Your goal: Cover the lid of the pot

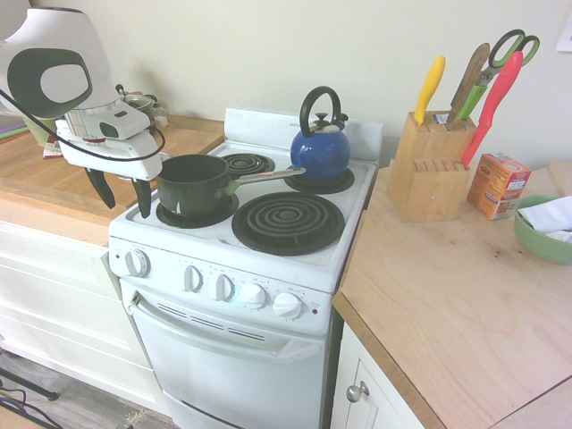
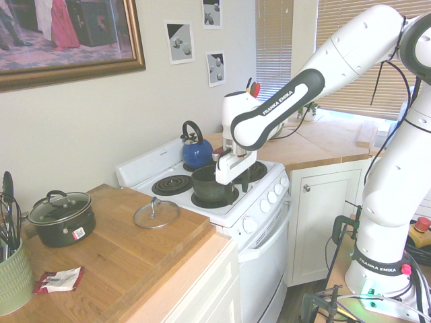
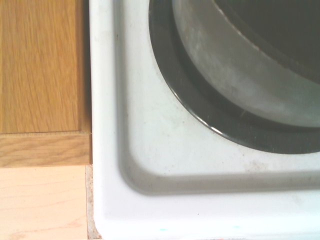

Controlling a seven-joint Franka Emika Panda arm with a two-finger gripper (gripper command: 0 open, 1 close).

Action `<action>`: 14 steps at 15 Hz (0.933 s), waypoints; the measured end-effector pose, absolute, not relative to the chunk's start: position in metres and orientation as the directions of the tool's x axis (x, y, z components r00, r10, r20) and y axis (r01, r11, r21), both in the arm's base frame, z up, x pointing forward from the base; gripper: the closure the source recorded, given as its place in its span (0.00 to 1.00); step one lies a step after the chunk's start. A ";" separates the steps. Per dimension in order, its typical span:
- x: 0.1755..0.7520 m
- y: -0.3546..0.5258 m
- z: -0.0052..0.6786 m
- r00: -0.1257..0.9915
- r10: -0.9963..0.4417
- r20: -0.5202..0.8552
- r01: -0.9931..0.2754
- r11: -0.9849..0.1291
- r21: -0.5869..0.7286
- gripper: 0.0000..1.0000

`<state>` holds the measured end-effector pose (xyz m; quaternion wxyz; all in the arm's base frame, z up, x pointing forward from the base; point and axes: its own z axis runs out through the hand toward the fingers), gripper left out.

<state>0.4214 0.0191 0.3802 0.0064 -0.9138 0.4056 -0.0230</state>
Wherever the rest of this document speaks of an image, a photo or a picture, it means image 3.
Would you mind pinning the black burner under saucepan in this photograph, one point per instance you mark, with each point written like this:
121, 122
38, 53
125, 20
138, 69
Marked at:
172, 82

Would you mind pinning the white electric stove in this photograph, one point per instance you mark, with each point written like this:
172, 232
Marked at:
175, 165

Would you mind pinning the wooden butcher block board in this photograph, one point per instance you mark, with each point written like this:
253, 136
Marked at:
37, 75

